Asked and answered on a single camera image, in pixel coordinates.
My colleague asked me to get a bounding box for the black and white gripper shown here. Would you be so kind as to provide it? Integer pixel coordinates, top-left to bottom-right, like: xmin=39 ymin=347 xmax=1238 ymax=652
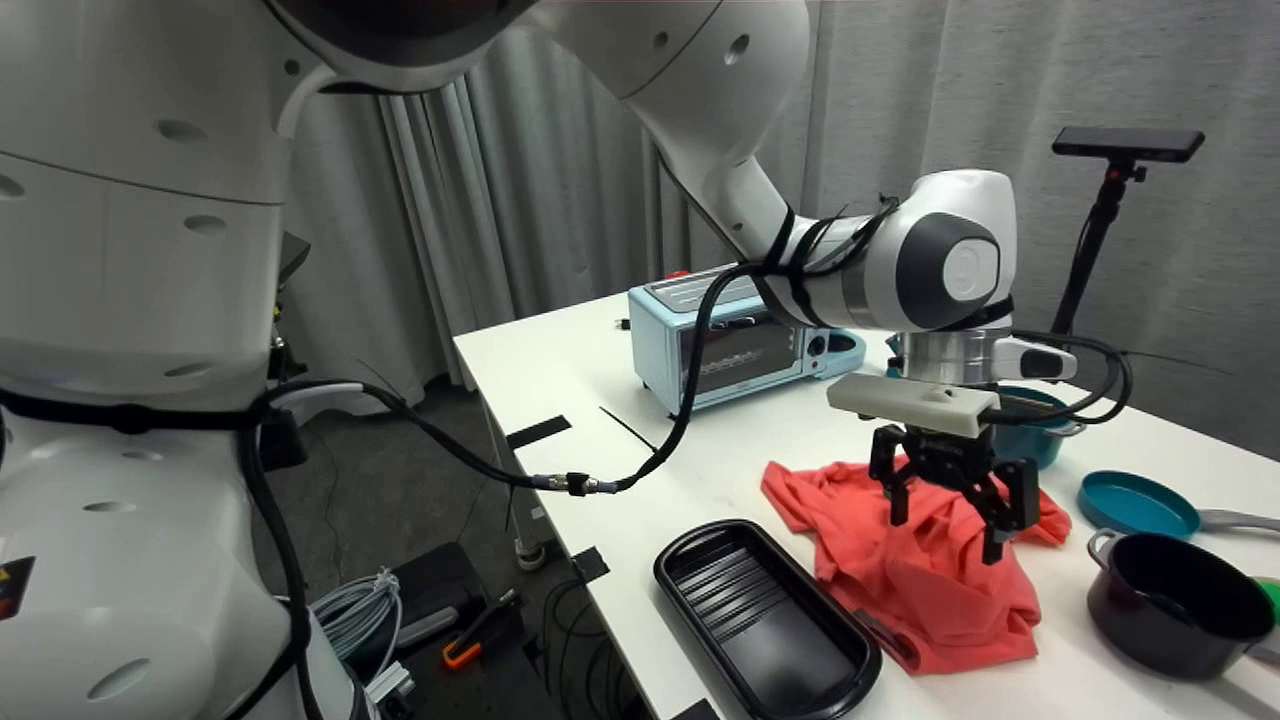
xmin=822 ymin=372 xmax=1045 ymax=566

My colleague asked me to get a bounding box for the red shirt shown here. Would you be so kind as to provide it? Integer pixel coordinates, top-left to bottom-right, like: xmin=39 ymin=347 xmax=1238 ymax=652
xmin=756 ymin=457 xmax=1075 ymax=680

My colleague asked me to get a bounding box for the teal pot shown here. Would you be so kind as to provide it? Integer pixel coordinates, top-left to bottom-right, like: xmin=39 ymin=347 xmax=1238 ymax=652
xmin=986 ymin=380 xmax=1089 ymax=473

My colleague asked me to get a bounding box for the teal frying pan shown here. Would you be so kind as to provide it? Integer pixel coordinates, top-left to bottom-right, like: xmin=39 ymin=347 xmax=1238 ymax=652
xmin=1075 ymin=467 xmax=1280 ymax=543

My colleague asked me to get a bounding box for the black ridged tray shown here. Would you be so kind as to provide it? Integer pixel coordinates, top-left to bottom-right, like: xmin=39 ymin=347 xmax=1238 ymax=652
xmin=653 ymin=518 xmax=887 ymax=720

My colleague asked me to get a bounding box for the black pot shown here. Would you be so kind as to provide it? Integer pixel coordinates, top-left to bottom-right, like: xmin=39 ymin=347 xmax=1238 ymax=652
xmin=1082 ymin=527 xmax=1280 ymax=684

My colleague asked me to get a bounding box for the light blue toaster oven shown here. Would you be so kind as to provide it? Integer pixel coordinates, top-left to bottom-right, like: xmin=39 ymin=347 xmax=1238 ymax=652
xmin=623 ymin=263 xmax=870 ymax=417

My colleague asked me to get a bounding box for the black floor box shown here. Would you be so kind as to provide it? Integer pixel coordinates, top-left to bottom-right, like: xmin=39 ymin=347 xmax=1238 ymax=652
xmin=390 ymin=536 xmax=491 ymax=631

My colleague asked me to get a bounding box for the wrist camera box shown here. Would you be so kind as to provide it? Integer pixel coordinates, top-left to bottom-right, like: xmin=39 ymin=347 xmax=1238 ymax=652
xmin=992 ymin=334 xmax=1078 ymax=387

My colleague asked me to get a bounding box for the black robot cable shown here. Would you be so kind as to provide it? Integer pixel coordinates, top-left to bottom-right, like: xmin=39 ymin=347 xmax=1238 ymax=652
xmin=236 ymin=195 xmax=1137 ymax=720

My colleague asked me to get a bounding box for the black camera tripod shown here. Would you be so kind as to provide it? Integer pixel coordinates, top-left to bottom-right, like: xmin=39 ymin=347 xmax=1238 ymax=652
xmin=1045 ymin=124 xmax=1211 ymax=344

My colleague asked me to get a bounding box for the orange handled tool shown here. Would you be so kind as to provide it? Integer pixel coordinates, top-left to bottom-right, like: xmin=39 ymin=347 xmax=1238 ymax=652
xmin=438 ymin=588 xmax=528 ymax=673

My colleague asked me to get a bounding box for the white cable bundle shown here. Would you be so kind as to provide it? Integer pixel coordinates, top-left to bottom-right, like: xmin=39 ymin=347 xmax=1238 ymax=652
xmin=317 ymin=569 xmax=416 ymax=713

